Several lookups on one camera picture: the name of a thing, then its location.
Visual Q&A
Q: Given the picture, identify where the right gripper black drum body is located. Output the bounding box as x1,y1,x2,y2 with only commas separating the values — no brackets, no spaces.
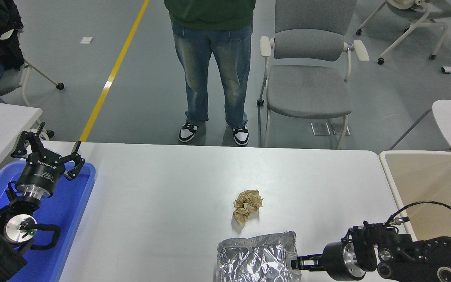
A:
321,241,350,281

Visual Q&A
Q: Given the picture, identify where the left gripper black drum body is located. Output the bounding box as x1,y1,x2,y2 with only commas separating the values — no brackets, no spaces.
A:
16,152,66,195

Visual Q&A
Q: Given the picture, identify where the silver foil tray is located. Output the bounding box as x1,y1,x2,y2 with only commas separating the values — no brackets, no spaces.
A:
216,231,302,282

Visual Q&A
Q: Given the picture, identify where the tan paper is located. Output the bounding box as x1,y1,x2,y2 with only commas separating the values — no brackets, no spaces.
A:
233,190,264,227

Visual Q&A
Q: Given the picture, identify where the blue plastic tray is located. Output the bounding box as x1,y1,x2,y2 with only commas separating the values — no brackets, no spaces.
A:
0,160,97,282

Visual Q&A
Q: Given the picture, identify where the grey chair with white legs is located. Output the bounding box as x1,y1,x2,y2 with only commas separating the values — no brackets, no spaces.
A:
0,29,65,107

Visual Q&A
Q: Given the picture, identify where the large pale bin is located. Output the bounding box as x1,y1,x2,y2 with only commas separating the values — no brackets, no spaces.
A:
379,151,451,241

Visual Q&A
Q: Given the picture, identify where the grey padded armchair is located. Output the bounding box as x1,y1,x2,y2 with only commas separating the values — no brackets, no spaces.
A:
257,0,370,150

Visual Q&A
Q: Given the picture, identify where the white-framed wheeled chair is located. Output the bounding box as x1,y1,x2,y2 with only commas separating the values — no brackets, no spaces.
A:
356,0,451,65

